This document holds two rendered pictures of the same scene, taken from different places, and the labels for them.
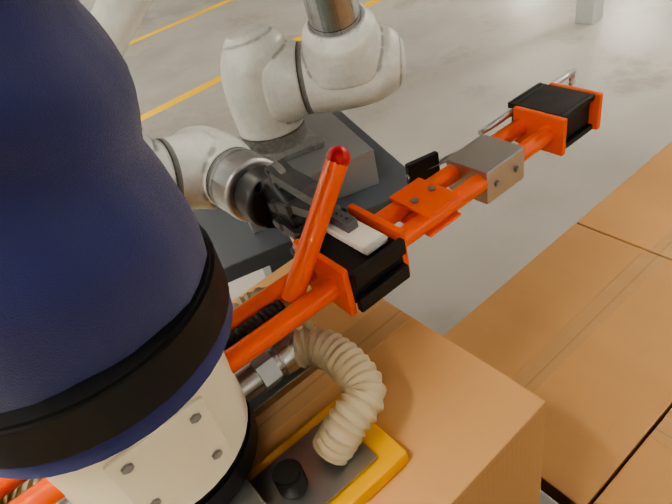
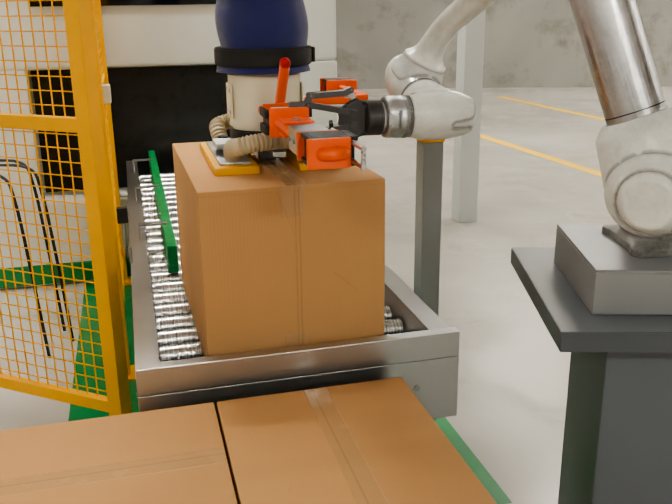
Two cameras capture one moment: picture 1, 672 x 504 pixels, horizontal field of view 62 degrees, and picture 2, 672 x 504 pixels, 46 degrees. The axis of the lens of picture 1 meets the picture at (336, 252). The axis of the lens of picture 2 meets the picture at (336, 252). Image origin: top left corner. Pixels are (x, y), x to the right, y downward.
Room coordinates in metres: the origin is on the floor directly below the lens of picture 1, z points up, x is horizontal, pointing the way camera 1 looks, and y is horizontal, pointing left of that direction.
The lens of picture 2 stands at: (1.01, -1.56, 1.31)
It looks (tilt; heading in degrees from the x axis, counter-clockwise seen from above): 18 degrees down; 106
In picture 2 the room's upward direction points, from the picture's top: 1 degrees counter-clockwise
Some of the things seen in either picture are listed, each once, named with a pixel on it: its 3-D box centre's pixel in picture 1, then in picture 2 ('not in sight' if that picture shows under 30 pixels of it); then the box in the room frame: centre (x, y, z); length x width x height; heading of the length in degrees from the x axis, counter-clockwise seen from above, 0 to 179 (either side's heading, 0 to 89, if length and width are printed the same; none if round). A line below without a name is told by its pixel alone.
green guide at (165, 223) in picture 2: not in sight; (149, 197); (-0.49, 1.06, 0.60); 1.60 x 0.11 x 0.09; 121
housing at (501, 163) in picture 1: (485, 168); (308, 139); (0.57, -0.20, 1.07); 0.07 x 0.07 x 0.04; 31
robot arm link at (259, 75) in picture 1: (262, 78); not in sight; (1.22, 0.06, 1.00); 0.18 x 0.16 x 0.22; 78
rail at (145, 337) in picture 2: not in sight; (138, 250); (-0.36, 0.72, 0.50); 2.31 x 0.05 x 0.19; 121
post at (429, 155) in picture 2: not in sight; (426, 283); (0.66, 0.63, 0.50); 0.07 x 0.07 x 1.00; 31
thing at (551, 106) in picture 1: (556, 117); (323, 149); (0.63, -0.32, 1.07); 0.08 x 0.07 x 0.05; 121
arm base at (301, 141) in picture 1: (267, 139); (657, 227); (1.21, 0.09, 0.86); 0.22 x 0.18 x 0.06; 108
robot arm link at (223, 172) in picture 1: (247, 185); (393, 116); (0.66, 0.09, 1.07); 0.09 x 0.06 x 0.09; 121
